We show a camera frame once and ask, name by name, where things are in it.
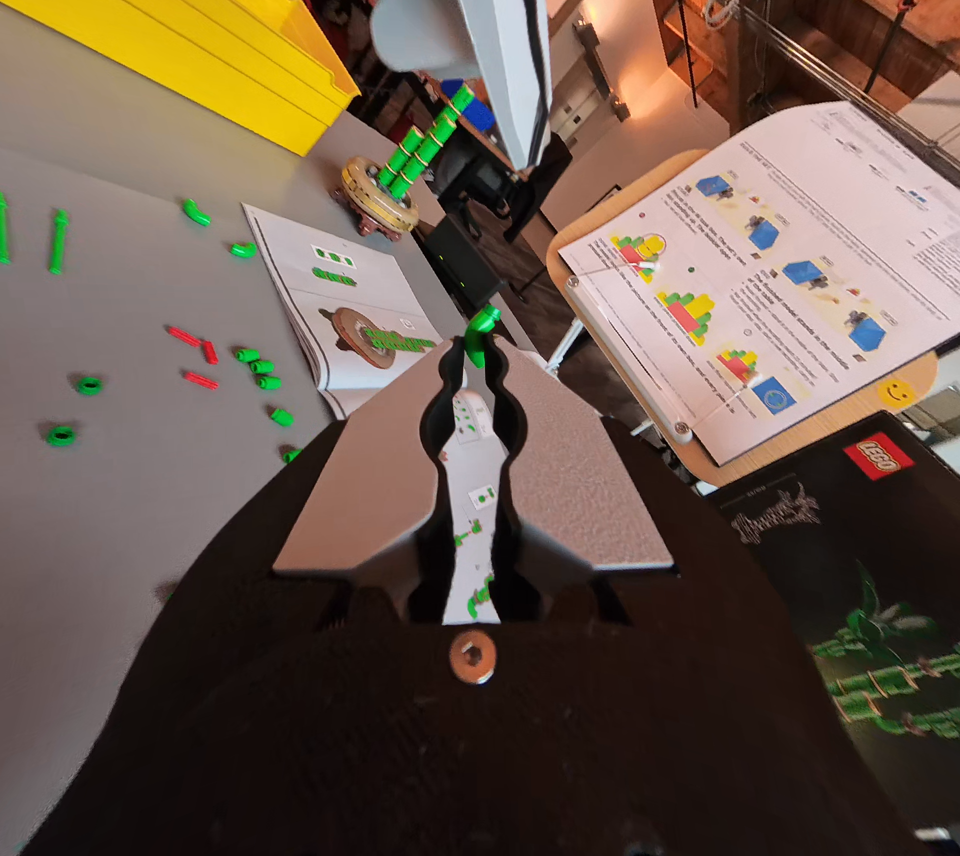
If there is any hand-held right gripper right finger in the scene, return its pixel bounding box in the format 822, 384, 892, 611
483, 333, 675, 623

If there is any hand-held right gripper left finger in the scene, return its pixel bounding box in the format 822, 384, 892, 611
272, 337, 466, 625

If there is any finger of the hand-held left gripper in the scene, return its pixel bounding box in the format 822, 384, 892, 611
454, 0, 538, 169
525, 0, 555, 170

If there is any green curved lego piece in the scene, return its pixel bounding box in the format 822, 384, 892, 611
463, 303, 502, 370

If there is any lego bamboo model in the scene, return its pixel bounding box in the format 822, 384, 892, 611
330, 84, 478, 242

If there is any lego instruction booklet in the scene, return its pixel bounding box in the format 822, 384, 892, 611
241, 202, 502, 626

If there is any black lego set box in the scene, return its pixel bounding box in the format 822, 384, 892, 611
705, 410, 960, 856

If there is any blue plastic bin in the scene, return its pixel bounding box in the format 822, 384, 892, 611
442, 80, 497, 134

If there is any black office chair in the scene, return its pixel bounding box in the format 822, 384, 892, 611
435, 129, 573, 244

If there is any black computer case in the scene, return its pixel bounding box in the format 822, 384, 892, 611
423, 215, 508, 307

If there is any yellow plastic bin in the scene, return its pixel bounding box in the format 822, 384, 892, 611
0, 0, 363, 157

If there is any printed instruction sheet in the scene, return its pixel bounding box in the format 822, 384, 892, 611
558, 100, 960, 467

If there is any wooden display board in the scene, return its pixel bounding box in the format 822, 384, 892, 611
546, 147, 960, 490

